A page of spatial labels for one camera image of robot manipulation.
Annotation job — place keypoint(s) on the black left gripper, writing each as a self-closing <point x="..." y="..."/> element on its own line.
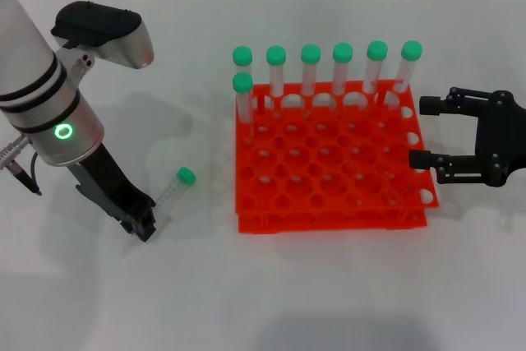
<point x="107" y="174"/>

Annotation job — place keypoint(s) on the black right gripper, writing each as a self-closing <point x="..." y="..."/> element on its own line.
<point x="501" y="137"/>

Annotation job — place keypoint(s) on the clear test tube green cap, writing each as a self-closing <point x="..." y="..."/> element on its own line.
<point x="376" y="50"/>
<point x="412" y="50"/>
<point x="243" y="82"/>
<point x="275" y="55"/>
<point x="310" y="53"/>
<point x="342" y="52"/>
<point x="185" y="174"/>
<point x="242" y="56"/>

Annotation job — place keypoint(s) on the orange plastic test tube rack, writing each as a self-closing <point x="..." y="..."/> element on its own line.
<point x="328" y="186"/>

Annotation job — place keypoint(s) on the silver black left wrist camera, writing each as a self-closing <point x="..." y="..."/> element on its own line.
<point x="123" y="42"/>

